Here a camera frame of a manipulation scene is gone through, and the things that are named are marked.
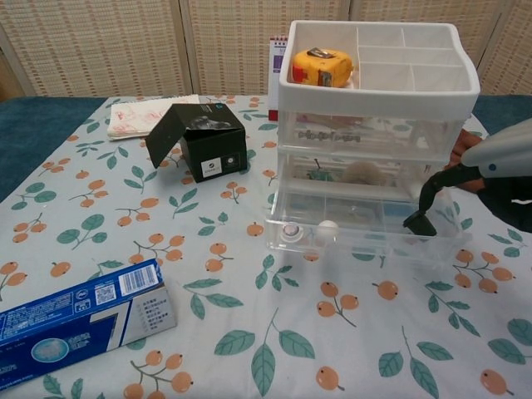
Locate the small round silver ring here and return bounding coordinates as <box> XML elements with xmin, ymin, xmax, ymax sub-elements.
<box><xmin>280</xmin><ymin>223</ymin><xmax>303</xmax><ymax>244</ymax></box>

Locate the grey fluffy pompom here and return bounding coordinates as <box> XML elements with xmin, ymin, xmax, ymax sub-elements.
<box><xmin>343</xmin><ymin>160</ymin><xmax>386</xmax><ymax>186</ymax></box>

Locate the white drawer organizer box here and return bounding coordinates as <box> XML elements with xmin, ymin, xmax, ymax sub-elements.
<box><xmin>276</xmin><ymin>19</ymin><xmax>481</xmax><ymax>267</ymax></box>

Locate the woven bamboo folding screen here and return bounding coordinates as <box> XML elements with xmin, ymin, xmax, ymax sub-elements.
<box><xmin>0</xmin><ymin>0</ymin><xmax>532</xmax><ymax>101</ymax></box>

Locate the small white ball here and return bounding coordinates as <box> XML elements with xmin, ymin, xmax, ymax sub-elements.
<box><xmin>317</xmin><ymin>219</ymin><xmax>337</xmax><ymax>242</ymax></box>

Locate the black product box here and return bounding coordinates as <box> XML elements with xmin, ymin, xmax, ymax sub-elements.
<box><xmin>144</xmin><ymin>102</ymin><xmax>249</xmax><ymax>185</ymax></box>

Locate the clear drawer with chain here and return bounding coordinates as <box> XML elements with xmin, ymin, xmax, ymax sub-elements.
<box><xmin>280</xmin><ymin>110</ymin><xmax>469</xmax><ymax>150</ymax></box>

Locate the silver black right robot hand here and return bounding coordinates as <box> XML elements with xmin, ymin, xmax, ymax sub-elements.
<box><xmin>414</xmin><ymin>119</ymin><xmax>532</xmax><ymax>234</ymax></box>

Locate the blue toothpaste box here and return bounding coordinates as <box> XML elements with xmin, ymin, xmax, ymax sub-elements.
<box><xmin>0</xmin><ymin>258</ymin><xmax>178</xmax><ymax>382</ymax></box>

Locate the floral print tablecloth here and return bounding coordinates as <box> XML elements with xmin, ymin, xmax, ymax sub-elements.
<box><xmin>0</xmin><ymin>94</ymin><xmax>532</xmax><ymax>399</ymax></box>

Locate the blue flat pad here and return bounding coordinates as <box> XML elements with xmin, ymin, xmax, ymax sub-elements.
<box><xmin>383</xmin><ymin>202</ymin><xmax>416</xmax><ymax>222</ymax></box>

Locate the clear drawer with pompom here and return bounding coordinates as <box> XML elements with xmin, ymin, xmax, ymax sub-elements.
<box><xmin>278</xmin><ymin>147</ymin><xmax>455</xmax><ymax>196</ymax></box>

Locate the yellow tape measure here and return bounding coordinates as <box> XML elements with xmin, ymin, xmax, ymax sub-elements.
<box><xmin>289</xmin><ymin>47</ymin><xmax>356</xmax><ymax>89</ymax></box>

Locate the white desk calendar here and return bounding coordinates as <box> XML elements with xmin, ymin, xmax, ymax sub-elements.
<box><xmin>268</xmin><ymin>36</ymin><xmax>291</xmax><ymax>122</ymax></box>

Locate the clear plastic deep drawer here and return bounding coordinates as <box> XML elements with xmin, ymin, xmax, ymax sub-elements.
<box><xmin>264</xmin><ymin>190</ymin><xmax>467</xmax><ymax>257</ymax></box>

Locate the silver bead chain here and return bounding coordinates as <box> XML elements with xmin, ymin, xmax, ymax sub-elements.
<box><xmin>297</xmin><ymin>128</ymin><xmax>361</xmax><ymax>145</ymax></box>

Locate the green pin ornament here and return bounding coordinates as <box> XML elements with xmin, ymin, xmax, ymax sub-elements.
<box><xmin>306</xmin><ymin>157</ymin><xmax>336</xmax><ymax>183</ymax></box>

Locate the notepad with red drawings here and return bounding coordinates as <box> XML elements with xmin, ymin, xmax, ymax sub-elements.
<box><xmin>106</xmin><ymin>94</ymin><xmax>201</xmax><ymax>142</ymax></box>

